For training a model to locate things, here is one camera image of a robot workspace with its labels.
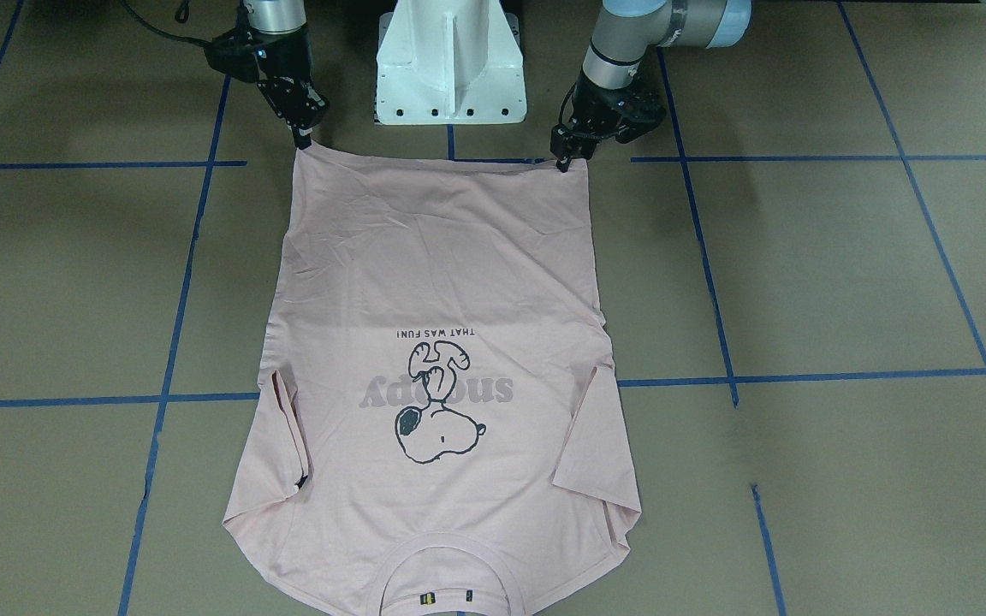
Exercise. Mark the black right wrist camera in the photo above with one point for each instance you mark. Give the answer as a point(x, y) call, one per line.
point(233, 54)

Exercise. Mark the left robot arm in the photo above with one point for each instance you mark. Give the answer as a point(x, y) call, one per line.
point(626, 30)

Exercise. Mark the pink Snoopy t-shirt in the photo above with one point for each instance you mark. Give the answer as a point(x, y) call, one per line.
point(439, 425)

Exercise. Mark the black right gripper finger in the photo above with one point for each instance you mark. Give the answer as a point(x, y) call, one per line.
point(305, 104)
point(302, 135)

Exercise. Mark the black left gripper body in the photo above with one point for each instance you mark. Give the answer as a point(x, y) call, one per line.
point(605, 99)

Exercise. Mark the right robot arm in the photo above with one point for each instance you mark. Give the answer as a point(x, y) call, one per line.
point(277, 16)

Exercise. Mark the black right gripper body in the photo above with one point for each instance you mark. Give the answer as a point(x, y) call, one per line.
point(286, 60)

